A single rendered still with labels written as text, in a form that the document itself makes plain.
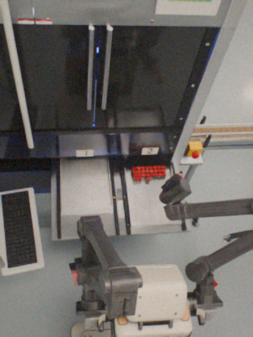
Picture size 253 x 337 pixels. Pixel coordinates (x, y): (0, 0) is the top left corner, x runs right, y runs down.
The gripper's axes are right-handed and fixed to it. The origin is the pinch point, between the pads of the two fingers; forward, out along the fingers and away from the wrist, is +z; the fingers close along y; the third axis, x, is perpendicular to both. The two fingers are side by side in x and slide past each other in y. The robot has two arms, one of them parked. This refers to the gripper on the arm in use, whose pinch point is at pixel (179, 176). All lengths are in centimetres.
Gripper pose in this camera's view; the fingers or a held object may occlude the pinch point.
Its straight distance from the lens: 169.3
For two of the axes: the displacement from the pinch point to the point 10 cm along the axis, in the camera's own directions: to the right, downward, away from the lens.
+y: -5.9, 5.6, 5.8
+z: 4.0, -4.2, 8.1
